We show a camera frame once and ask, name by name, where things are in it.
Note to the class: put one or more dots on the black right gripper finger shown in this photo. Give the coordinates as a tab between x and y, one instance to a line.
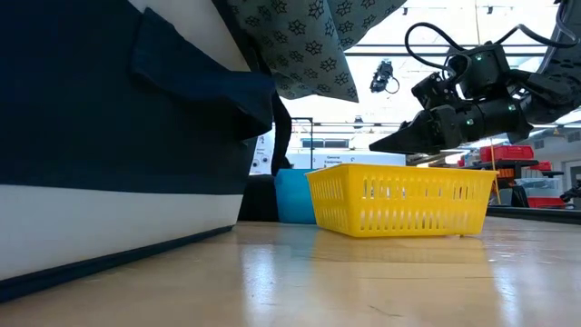
417	131
408	150

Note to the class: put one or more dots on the yellow plastic basket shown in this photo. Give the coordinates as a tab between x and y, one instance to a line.
399	218

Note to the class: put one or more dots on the grey patterned gown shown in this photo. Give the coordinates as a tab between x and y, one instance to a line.
308	45

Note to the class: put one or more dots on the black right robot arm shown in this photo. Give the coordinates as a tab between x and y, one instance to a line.
563	68

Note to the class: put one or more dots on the red plastic bin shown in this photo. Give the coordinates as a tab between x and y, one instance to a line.
544	202
506	153

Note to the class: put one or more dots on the navy fabric storage bin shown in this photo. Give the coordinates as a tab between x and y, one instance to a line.
100	136

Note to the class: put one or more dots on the white board with text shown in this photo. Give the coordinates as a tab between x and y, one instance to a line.
345	160

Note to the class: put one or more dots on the clear plastic container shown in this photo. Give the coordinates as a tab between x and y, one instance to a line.
540	187

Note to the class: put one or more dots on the teal plastic tray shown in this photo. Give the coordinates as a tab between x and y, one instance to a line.
295	195

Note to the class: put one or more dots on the white signboard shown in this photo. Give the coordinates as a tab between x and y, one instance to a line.
261	154

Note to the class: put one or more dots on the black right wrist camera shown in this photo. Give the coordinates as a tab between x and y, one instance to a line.
479	72

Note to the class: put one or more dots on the black overhead camera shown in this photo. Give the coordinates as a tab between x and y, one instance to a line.
381	77

